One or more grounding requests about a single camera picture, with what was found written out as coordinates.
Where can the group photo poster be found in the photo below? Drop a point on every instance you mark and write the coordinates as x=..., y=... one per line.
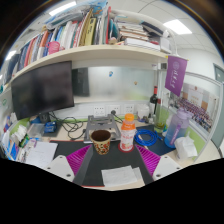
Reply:
x=196, y=103

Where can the ceiling lights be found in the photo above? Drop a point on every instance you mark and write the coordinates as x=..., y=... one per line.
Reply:
x=178, y=26

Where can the purple translucent water jug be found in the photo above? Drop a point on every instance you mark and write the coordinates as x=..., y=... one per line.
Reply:
x=176, y=128

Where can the small blue device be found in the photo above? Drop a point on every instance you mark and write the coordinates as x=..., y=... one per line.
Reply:
x=50, y=127

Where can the purple pennant flag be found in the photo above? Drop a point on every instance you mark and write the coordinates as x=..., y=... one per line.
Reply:
x=176, y=75

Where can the black computer monitor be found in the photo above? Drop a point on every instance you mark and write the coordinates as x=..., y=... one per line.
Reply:
x=41, y=88

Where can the dark wine bottle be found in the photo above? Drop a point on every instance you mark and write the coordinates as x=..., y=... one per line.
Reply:
x=154, y=100

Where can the grey door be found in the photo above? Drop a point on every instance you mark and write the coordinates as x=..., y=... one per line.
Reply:
x=219, y=71

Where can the white notebook paper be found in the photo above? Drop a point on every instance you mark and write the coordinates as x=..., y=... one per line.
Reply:
x=41, y=155

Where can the white crumpled tissue bag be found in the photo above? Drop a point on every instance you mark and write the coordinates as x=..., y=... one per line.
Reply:
x=185, y=148

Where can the white wall socket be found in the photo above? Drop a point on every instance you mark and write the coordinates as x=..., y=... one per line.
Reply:
x=114, y=110
x=129, y=108
x=99, y=110

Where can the tall green drinking glass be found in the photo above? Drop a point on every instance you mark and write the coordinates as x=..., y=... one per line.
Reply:
x=160, y=125

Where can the flower-patterned paper cup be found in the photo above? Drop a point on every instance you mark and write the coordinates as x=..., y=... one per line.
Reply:
x=101, y=145

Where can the orange-capped drink bottle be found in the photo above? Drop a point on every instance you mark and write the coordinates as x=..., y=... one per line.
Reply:
x=127, y=133

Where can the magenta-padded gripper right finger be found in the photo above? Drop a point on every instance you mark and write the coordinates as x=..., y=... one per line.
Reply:
x=166, y=166

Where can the white paper sheet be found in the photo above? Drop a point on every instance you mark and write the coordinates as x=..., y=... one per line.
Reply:
x=120, y=176

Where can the white ceramic teapot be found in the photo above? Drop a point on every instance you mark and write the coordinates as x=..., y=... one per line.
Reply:
x=143, y=111

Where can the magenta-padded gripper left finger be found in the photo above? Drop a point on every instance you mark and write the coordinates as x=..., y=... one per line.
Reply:
x=60, y=166

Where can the large black desk mat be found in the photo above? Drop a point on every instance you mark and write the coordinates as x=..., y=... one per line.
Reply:
x=113, y=161

